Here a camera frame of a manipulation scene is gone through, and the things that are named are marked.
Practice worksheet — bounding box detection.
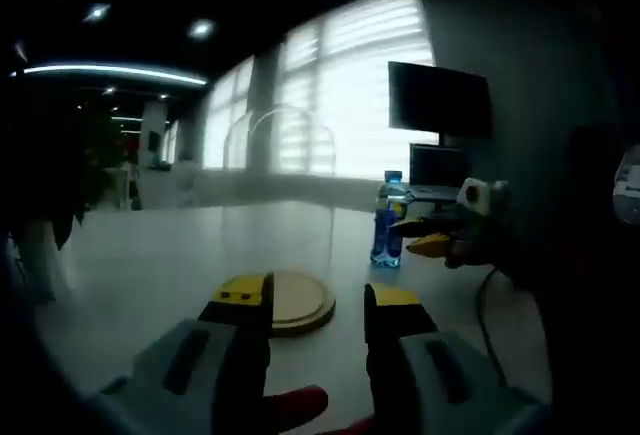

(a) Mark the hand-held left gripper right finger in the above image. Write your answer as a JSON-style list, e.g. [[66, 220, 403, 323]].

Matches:
[[363, 281, 552, 435]]

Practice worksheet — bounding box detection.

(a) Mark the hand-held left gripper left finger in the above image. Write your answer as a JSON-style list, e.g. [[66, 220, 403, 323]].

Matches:
[[97, 270, 276, 435]]

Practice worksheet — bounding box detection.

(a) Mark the blue Mizone drink bottle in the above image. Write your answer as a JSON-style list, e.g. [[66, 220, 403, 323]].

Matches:
[[369, 169, 414, 269]]

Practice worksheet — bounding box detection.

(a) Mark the clear glass dome cover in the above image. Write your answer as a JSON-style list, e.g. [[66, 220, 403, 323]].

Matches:
[[221, 103, 337, 316]]

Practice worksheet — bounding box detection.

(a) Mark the person's right hand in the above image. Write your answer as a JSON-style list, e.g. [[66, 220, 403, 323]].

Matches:
[[443, 228, 507, 271]]

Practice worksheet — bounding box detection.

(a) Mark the person's left hand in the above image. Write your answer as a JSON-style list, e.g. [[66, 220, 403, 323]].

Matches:
[[263, 385, 330, 435]]

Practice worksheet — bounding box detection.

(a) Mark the dark laptop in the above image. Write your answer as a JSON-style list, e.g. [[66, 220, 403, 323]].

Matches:
[[408, 142, 470, 205]]

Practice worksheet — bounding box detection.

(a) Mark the round wooden base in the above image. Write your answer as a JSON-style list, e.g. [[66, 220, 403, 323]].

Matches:
[[269, 269, 337, 339]]

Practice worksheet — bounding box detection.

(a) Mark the black monitor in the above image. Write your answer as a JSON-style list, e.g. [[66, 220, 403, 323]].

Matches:
[[388, 60, 494, 146]]

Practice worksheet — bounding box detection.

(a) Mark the white chest device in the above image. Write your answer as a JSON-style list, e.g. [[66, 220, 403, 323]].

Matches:
[[610, 143, 640, 227]]

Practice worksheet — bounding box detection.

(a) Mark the window with white blinds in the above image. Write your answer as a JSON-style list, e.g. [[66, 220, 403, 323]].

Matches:
[[202, 0, 437, 180]]

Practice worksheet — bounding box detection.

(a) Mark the white chair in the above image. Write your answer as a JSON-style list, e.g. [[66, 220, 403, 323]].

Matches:
[[168, 153, 202, 207]]

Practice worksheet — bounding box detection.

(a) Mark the dark potted plant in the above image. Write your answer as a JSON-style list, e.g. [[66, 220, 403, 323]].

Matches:
[[14, 104, 127, 252]]

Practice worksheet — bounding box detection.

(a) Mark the large round ceiling spotlight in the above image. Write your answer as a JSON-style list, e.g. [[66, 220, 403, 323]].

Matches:
[[186, 18, 217, 40]]

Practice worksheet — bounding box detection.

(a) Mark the curved ceiling light strip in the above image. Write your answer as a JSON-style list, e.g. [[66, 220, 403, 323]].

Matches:
[[22, 62, 208, 87]]

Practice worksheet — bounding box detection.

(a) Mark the small round ceiling spotlight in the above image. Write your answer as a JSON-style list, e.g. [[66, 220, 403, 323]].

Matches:
[[81, 2, 112, 24]]

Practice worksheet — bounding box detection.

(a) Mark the dark cable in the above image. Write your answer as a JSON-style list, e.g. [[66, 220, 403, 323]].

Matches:
[[475, 264, 509, 392]]

